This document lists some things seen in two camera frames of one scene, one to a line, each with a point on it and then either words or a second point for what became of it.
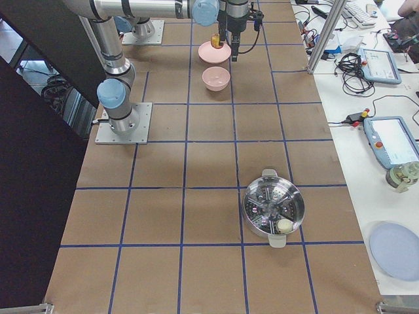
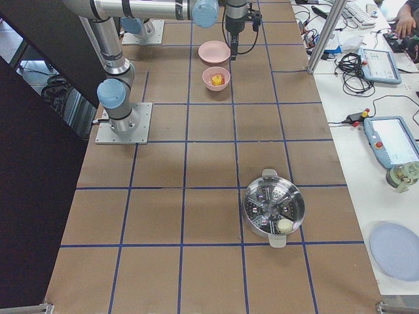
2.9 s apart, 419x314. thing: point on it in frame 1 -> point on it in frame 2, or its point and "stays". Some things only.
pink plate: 207,53 stays
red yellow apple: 215,40 -> 217,79
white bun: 285,226 stays
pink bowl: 216,78 stays
